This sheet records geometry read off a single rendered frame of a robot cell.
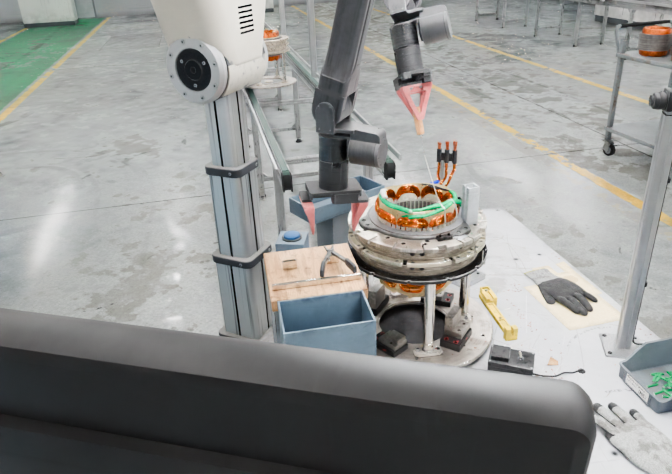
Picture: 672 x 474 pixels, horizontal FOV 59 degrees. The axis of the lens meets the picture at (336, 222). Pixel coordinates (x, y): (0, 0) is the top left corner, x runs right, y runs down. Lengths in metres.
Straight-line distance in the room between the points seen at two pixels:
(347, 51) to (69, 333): 0.86
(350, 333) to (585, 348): 0.68
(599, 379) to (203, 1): 1.19
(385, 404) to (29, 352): 0.12
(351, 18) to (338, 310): 0.54
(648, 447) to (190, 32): 1.25
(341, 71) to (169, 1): 0.49
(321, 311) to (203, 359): 0.97
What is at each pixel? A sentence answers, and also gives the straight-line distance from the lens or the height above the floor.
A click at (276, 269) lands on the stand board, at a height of 1.06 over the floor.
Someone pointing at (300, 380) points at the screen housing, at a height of 1.56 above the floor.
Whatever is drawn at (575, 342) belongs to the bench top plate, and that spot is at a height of 0.78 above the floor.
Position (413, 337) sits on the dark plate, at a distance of 1.51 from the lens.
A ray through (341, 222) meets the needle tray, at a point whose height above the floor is 0.99.
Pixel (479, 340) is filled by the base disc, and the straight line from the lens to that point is 1.49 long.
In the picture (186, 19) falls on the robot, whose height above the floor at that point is 1.54.
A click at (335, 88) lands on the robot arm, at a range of 1.04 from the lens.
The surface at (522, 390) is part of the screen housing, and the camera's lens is 0.19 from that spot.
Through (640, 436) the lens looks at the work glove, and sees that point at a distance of 1.34.
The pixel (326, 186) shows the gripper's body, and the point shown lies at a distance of 1.12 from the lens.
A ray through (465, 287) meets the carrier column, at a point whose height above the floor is 0.89.
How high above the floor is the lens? 1.69
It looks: 26 degrees down
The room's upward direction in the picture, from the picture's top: 2 degrees counter-clockwise
